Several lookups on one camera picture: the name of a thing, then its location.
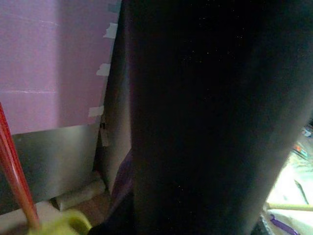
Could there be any black sheet taped to wall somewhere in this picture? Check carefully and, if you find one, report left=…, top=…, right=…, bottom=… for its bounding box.
left=94, top=0, right=134, bottom=196

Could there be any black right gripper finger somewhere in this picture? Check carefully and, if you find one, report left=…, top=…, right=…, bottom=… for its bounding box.
left=124, top=0, right=313, bottom=235

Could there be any purple cloth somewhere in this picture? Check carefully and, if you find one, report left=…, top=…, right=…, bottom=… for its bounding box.
left=111, top=150, right=134, bottom=216

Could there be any light wooden stick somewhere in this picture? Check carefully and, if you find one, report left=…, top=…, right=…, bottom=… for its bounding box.
left=266, top=202, right=313, bottom=212

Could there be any shiny metal baseboard panel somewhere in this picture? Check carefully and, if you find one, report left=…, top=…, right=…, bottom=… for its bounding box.
left=0, top=123, right=102, bottom=209

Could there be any grey cardboard tube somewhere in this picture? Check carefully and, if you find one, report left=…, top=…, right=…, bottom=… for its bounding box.
left=52, top=180, right=106, bottom=211

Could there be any grey tape strip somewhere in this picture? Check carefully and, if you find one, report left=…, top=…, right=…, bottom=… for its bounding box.
left=88, top=105, right=105, bottom=118
left=96, top=63, right=111, bottom=77
left=102, top=22, right=118, bottom=39

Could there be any purple strap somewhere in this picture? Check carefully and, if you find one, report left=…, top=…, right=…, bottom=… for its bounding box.
left=269, top=213, right=301, bottom=235

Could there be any red broom handle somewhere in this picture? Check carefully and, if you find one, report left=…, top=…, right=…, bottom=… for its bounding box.
left=0, top=101, right=40, bottom=231

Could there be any yellow-green plastic broom part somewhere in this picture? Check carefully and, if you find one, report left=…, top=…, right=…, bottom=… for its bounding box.
left=26, top=208, right=93, bottom=235

